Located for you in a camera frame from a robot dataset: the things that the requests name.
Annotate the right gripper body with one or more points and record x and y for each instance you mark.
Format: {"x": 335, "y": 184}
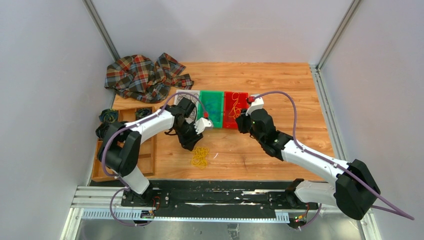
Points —
{"x": 255, "y": 135}

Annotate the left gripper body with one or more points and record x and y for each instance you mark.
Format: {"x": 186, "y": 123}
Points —
{"x": 187, "y": 135}

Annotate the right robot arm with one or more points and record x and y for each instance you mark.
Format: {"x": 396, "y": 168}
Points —
{"x": 348, "y": 185}

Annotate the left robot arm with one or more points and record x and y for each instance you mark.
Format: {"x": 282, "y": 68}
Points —
{"x": 122, "y": 141}

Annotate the white plastic bin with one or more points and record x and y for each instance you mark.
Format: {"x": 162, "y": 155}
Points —
{"x": 188, "y": 94}

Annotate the red plastic bin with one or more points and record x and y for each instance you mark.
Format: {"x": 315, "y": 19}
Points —
{"x": 234, "y": 102}

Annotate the green plastic bin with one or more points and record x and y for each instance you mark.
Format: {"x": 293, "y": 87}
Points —
{"x": 213, "y": 102}

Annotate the wooden divided tray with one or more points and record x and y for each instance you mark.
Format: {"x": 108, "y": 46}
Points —
{"x": 147, "y": 152}

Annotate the plaid cloth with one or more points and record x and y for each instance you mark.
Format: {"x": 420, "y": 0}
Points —
{"x": 140, "y": 78}

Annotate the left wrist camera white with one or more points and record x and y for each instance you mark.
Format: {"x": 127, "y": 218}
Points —
{"x": 203, "y": 124}

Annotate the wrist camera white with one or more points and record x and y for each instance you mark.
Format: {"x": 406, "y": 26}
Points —
{"x": 255, "y": 103}
{"x": 203, "y": 124}

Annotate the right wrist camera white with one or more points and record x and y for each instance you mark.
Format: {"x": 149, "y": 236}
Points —
{"x": 255, "y": 103}

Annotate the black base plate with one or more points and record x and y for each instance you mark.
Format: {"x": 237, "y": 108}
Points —
{"x": 217, "y": 199}

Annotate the aluminium front rail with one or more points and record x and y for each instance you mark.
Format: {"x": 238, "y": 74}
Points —
{"x": 96, "y": 213}

